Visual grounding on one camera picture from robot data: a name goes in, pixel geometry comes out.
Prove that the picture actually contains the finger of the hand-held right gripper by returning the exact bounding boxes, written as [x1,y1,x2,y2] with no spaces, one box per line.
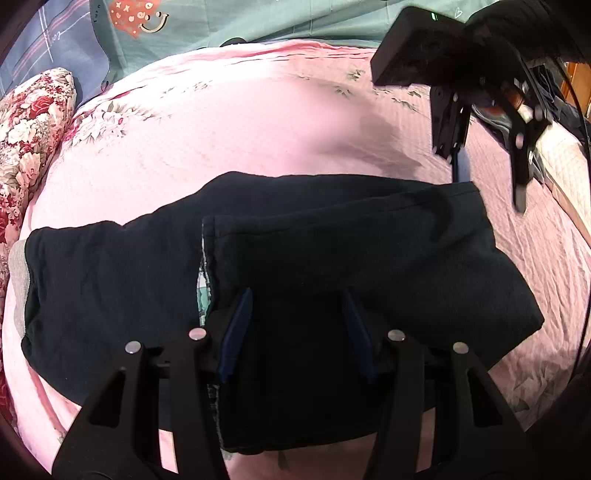
[431,84,472,184]
[501,78,553,214]

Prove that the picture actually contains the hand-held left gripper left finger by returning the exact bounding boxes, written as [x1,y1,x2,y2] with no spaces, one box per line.
[51,287,254,480]

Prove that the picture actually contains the wooden bed frame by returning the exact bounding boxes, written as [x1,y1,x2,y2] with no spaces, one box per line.
[567,60,591,121]

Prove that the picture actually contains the teal heart print sheet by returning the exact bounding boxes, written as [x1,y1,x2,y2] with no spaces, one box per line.
[90,0,499,88]

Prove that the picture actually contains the red floral pillow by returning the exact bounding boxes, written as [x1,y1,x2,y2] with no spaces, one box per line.
[0,68,78,430]

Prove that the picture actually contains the person's right forearm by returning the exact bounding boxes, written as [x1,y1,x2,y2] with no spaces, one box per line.
[466,0,591,64]

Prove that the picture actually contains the white quilted pillow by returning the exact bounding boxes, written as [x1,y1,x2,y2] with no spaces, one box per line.
[531,122,591,227]

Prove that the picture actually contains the dark navy clothes pile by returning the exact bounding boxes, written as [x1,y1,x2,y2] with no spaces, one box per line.
[531,65,591,139]

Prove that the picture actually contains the navy bear print pants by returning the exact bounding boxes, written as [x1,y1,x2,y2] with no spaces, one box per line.
[21,172,544,455]

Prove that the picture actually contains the pink floral blanket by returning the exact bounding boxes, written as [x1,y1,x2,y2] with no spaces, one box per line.
[0,39,591,480]

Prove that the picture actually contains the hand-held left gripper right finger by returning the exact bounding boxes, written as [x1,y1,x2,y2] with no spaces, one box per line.
[342,287,539,480]

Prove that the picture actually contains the blue plaid pillow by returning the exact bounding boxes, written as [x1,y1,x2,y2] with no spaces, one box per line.
[0,0,112,107]

